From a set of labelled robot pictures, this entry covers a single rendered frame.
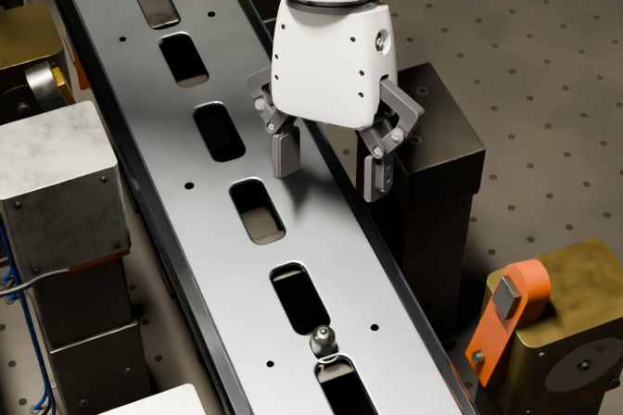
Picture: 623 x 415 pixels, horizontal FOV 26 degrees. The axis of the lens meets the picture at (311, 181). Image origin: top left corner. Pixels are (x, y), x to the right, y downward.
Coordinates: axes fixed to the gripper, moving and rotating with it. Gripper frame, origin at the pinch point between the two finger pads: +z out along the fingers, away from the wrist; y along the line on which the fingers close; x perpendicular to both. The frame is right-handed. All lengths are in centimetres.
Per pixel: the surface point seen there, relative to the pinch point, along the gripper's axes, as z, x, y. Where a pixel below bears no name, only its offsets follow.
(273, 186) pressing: 4.0, -3.2, 8.3
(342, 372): 14.3, 6.6, -5.6
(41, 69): -7.6, 9.2, 24.1
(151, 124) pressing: 0.3, -2.2, 21.7
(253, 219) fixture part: 8.2, -4.0, 11.2
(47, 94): -5.6, 9.6, 23.1
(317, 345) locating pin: 11.5, 8.2, -4.1
